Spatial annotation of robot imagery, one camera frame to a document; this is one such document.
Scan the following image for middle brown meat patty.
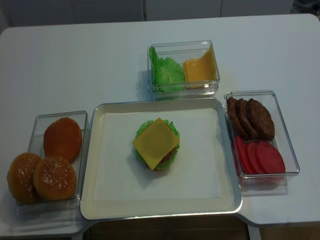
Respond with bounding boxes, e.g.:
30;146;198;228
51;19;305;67
235;98;259;140

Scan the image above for right red tomato slice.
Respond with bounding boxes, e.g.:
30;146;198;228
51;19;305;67
256;141;286;174

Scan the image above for right brown meat patty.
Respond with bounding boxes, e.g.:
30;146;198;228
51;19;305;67
246;98;275;141

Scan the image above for left red tomato slice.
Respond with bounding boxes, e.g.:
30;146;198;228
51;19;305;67
235;136;253;175

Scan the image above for clear bun container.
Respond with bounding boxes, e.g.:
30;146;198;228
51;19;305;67
17;111;89;207

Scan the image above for middle red tomato slice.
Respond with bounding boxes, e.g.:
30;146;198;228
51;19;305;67
246;141;265;174

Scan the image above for brown meat patty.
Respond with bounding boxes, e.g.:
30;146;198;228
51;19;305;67
227;97;250;141
235;98;259;140
246;98;275;141

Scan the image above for sesame bun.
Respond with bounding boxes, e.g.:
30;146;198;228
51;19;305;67
6;152;41;205
33;156;76;201

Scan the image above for brown patty on burger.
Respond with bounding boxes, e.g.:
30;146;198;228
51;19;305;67
157;148;176;167

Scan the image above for yellow cheese slice on burger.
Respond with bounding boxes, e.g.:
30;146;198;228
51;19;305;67
132;118;180;171

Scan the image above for clear lettuce cheese container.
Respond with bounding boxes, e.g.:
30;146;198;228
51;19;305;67
147;40;220;99

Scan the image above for green lettuce in container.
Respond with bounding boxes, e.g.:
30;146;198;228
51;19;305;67
148;47;185;92

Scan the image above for red tomato slice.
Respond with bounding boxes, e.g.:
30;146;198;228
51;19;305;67
246;141;265;174
256;141;286;174
235;136;253;175

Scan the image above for flat orange bun bottom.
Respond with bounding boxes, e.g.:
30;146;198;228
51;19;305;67
43;117;83;163

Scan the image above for yellow cheese slices stack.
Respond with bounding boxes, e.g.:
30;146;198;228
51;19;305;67
183;46;218;89

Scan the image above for clear patty tomato container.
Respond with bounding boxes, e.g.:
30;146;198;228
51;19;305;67
223;90;301;179

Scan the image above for white paper tray liner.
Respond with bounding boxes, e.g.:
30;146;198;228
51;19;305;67
93;108;220;201

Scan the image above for white metal serving tray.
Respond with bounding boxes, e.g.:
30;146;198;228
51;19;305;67
80;98;243;220

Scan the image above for left brown meat patty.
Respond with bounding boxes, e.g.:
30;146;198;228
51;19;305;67
227;97;250;141

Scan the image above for green lettuce leaf on burger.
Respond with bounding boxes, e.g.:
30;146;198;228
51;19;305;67
135;119;180;172

